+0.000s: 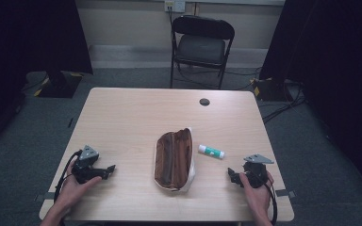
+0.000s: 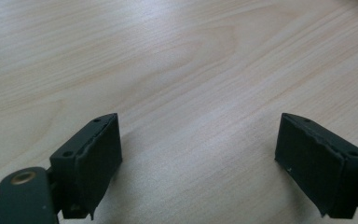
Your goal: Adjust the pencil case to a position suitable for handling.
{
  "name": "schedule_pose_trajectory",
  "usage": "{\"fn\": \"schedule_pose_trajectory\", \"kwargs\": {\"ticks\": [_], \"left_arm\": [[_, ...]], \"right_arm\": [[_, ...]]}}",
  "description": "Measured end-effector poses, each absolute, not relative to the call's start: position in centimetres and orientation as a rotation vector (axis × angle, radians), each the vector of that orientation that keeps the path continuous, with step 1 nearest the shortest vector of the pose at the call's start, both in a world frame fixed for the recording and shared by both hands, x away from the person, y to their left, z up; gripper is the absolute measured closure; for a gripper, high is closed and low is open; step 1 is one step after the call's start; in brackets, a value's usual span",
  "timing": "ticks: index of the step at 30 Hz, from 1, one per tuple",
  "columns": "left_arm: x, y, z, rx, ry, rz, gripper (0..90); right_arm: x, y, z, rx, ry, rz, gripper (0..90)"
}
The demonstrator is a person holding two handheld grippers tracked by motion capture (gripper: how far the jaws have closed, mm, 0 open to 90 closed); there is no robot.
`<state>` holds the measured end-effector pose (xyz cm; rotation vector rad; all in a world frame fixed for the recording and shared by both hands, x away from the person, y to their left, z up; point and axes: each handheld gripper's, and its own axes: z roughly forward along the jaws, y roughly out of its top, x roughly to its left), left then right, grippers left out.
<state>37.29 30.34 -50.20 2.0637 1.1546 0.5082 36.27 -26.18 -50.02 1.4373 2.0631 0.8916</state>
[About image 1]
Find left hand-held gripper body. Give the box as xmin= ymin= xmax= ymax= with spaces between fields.
xmin=71 ymin=144 xmax=109 ymax=185

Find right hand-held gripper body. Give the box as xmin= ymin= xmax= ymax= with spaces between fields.
xmin=234 ymin=153 xmax=275 ymax=189

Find white and green glue stick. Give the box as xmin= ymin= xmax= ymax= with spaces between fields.
xmin=197 ymin=144 xmax=226 ymax=160

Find brown and white pencil case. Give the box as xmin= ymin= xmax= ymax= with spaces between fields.
xmin=153 ymin=126 xmax=197 ymax=193

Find person's right hand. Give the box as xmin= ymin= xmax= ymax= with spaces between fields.
xmin=239 ymin=170 xmax=275 ymax=218

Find person's left hand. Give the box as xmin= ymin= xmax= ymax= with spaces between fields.
xmin=55 ymin=160 xmax=103 ymax=211

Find black stand base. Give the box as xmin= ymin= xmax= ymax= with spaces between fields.
xmin=37 ymin=71 xmax=83 ymax=99
xmin=252 ymin=76 xmax=296 ymax=102

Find black curtain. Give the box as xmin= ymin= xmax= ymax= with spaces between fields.
xmin=0 ymin=0 xmax=94 ymax=158
xmin=258 ymin=0 xmax=362 ymax=202

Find black folding chair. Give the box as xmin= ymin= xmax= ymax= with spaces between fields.
xmin=170 ymin=14 xmax=236 ymax=90

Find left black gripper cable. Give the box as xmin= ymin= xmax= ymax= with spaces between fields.
xmin=53 ymin=150 xmax=83 ymax=202

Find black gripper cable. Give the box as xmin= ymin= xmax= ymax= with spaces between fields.
xmin=53 ymin=150 xmax=83 ymax=202
xmin=263 ymin=182 xmax=279 ymax=226

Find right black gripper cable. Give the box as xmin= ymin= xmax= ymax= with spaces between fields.
xmin=263 ymin=182 xmax=279 ymax=226

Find black floor cables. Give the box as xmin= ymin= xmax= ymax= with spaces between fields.
xmin=222 ymin=66 xmax=306 ymax=124

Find white wall socket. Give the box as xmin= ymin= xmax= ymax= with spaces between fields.
xmin=164 ymin=0 xmax=187 ymax=13

